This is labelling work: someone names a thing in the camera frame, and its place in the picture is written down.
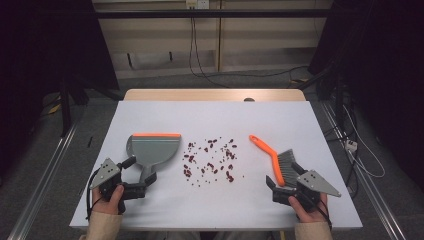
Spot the black hanging cable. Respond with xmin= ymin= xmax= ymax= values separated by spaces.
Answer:
xmin=187 ymin=16 xmax=231 ymax=90
xmin=192 ymin=16 xmax=310 ymax=79

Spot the aluminium floor rail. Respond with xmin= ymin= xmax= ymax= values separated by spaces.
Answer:
xmin=319 ymin=101 xmax=408 ymax=240
xmin=6 ymin=122 xmax=80 ymax=240

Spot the white cable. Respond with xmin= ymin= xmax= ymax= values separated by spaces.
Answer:
xmin=342 ymin=104 xmax=387 ymax=179

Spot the black metal stand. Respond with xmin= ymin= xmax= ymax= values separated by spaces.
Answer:
xmin=59 ymin=77 xmax=73 ymax=138

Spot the left hand-held gripper black cable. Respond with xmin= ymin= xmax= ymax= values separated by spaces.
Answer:
xmin=85 ymin=168 xmax=105 ymax=221

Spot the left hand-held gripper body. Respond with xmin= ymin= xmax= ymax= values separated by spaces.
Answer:
xmin=89 ymin=157 xmax=148 ymax=215

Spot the group of red beans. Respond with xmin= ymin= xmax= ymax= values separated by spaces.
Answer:
xmin=181 ymin=137 xmax=246 ymax=188

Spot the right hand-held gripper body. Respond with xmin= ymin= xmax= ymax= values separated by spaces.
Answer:
xmin=271 ymin=169 xmax=342 ymax=213

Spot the orange brush with grey bristles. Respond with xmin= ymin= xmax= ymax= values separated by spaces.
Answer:
xmin=248 ymin=134 xmax=303 ymax=188

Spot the right hand-held gripper black cable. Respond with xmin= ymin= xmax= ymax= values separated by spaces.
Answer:
xmin=315 ymin=199 xmax=334 ymax=232

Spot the black curtain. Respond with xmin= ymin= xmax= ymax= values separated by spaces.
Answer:
xmin=308 ymin=0 xmax=424 ymax=191
xmin=0 ymin=0 xmax=120 ymax=179

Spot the white table board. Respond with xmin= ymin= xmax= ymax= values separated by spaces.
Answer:
xmin=69 ymin=99 xmax=364 ymax=232

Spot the black horizontal bar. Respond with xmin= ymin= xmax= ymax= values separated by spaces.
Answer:
xmin=94 ymin=9 xmax=334 ymax=19

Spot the grey dustpan with orange edge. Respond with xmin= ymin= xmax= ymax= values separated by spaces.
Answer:
xmin=125 ymin=132 xmax=182 ymax=184

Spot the black floor cable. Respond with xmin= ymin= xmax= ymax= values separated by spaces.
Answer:
xmin=328 ymin=99 xmax=360 ymax=198

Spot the white wall socket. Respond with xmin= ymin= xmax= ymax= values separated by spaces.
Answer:
xmin=185 ymin=0 xmax=210 ymax=10

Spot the person's left hand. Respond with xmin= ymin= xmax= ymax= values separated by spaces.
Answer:
xmin=91 ymin=184 xmax=126 ymax=216

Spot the wooden table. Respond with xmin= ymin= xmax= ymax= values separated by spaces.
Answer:
xmin=123 ymin=88 xmax=307 ymax=102

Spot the person's right hand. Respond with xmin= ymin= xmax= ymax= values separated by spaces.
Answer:
xmin=288 ymin=192 xmax=330 ymax=224

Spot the hand-held gripper black cable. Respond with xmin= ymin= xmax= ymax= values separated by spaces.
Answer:
xmin=85 ymin=168 xmax=105 ymax=221
xmin=315 ymin=199 xmax=334 ymax=232

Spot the white power adapter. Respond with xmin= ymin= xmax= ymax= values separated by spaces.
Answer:
xmin=344 ymin=139 xmax=359 ymax=153

